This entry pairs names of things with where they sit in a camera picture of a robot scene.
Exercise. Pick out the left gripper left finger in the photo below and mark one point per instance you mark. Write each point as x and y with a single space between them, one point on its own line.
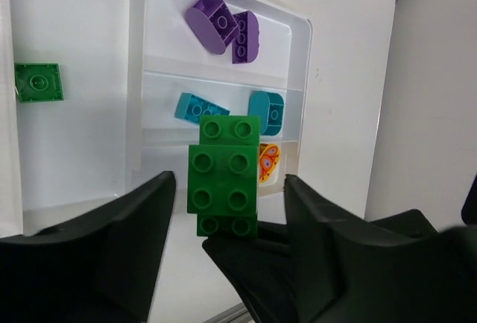
101 266

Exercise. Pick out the yellow round printed lego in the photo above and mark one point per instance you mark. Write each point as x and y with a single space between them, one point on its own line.
269 155

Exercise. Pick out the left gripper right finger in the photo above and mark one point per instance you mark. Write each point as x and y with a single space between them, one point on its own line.
350 270

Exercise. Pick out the green cross lego stack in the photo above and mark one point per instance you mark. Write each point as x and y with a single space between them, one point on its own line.
223 176

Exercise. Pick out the purple rounded lego brick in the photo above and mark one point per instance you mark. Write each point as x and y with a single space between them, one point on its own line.
246 44

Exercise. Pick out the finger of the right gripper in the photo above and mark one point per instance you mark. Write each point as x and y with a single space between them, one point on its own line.
261 271

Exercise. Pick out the purple square lego brick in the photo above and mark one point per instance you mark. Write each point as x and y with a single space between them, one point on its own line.
213 24

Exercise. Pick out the green lego plate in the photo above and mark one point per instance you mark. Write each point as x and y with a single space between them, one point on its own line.
38 82

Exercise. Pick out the white divided sorting tray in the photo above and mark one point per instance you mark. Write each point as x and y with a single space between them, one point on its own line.
123 66

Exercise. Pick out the teal rounded lego brick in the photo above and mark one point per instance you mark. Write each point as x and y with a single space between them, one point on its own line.
269 107

